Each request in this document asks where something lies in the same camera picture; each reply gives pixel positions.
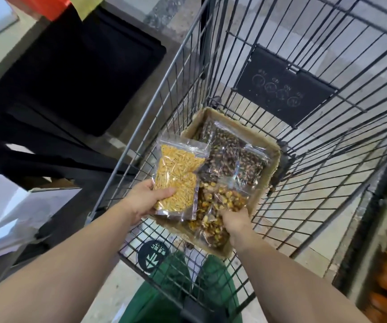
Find person's left hand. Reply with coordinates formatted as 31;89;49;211
121;180;176;226

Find person's right hand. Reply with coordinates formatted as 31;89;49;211
219;208;255;248

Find clear bag of golden corn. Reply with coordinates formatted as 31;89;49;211
187;178;231;249
210;176;250;216

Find clear bag of yellow sticks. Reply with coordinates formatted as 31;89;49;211
152;136;211;221

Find person's right forearm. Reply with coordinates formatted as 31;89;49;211
232;229;364;323

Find person's left forearm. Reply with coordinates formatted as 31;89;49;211
0;200;137;323

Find clear bag of dark beans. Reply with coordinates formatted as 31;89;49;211
193;118;248;175
198;144;272;187

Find round black green sticker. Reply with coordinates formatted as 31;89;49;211
138;239;171;274

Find brown cardboard box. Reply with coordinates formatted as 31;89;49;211
151;107;281;259

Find person's green trousers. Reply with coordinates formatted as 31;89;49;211
118;250;244;323

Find black cart seat flap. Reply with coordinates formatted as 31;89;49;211
233;44;337;128

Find white paper sheets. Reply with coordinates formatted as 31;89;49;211
0;173;83;266

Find black checkout counter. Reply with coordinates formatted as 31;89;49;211
0;3;167;290

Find orange and yellow cloth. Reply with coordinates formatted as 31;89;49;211
3;0;108;22

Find grey wire shopping cart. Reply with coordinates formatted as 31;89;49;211
87;0;387;323

